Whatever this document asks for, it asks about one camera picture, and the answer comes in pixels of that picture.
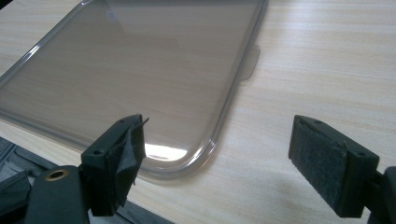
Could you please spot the clear grey plastic lid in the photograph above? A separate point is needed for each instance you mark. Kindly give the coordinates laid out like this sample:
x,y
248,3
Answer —
x,y
124,77

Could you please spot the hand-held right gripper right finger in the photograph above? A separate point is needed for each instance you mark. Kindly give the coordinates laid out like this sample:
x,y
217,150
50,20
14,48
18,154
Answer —
x,y
330,168

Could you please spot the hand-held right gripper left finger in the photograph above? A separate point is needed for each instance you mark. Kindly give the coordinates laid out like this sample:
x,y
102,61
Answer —
x,y
106,174

